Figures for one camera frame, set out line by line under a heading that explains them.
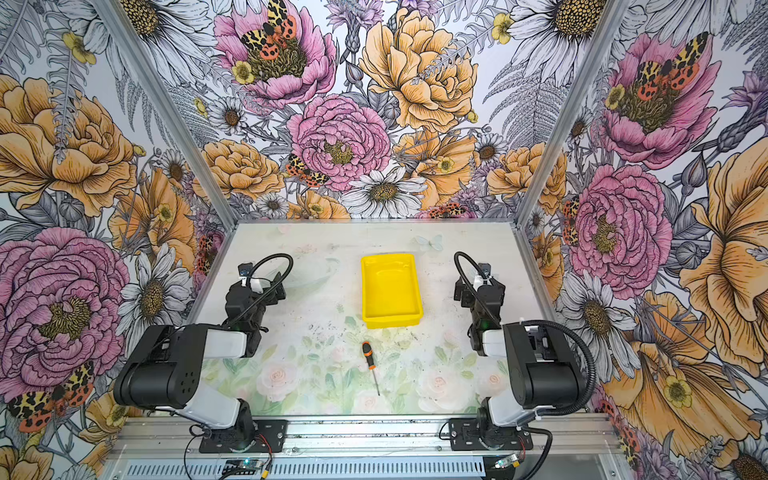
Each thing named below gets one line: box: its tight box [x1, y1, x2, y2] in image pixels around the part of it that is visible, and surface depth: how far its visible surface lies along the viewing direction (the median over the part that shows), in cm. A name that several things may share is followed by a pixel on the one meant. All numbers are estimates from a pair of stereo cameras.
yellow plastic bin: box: [361, 254, 424, 329], surface depth 96 cm
